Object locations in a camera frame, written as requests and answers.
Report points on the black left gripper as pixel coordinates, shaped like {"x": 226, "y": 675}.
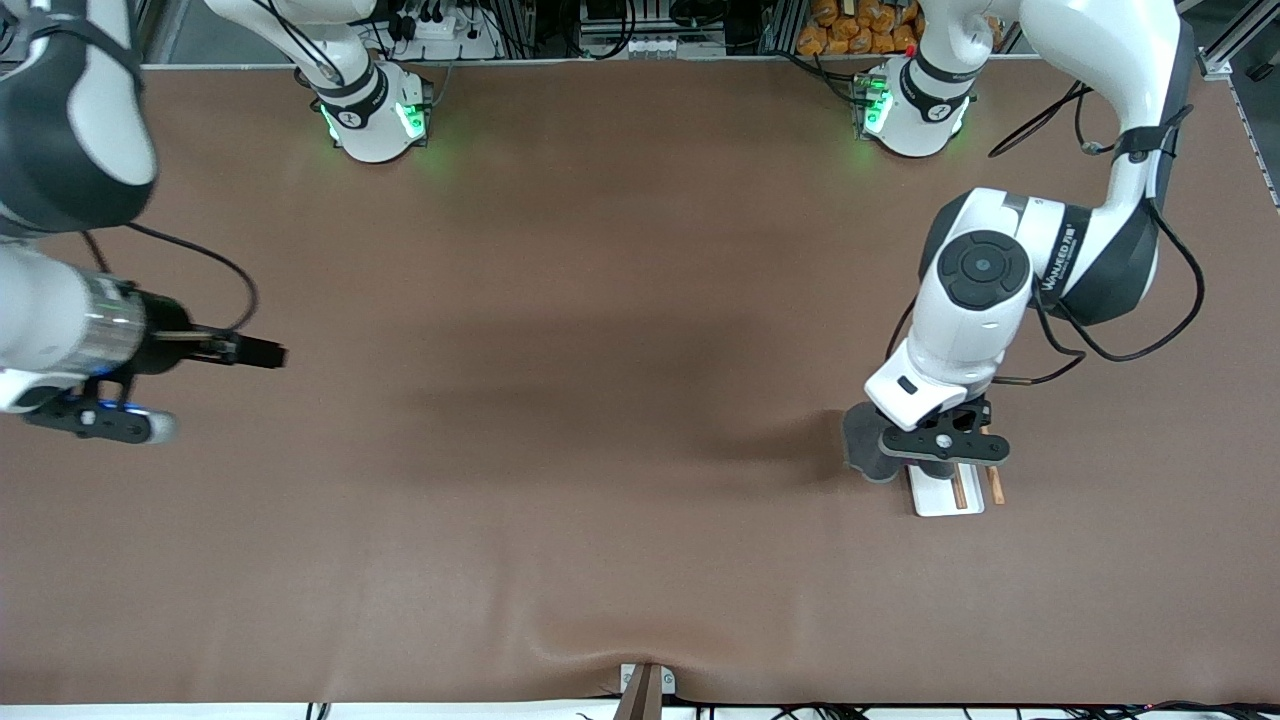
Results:
{"x": 938, "y": 467}

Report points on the grey towel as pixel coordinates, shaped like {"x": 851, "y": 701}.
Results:
{"x": 865, "y": 445}

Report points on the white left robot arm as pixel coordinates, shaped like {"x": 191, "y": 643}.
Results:
{"x": 980, "y": 300}

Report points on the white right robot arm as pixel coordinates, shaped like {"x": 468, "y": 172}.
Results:
{"x": 60, "y": 120}

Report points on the white power strip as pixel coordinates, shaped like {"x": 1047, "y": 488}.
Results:
{"x": 450, "y": 35}

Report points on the white terminal block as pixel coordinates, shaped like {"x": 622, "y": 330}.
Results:
{"x": 650, "y": 46}

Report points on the brown table mat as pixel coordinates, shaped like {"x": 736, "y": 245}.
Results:
{"x": 640, "y": 520}

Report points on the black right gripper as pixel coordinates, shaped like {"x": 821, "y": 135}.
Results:
{"x": 166, "y": 331}

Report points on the aluminium frame post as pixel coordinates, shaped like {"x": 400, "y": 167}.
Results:
{"x": 1240, "y": 40}

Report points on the grey metal table clamp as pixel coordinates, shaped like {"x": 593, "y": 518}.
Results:
{"x": 645, "y": 690}

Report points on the orange snack bags pile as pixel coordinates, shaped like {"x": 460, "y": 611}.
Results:
{"x": 850, "y": 25}

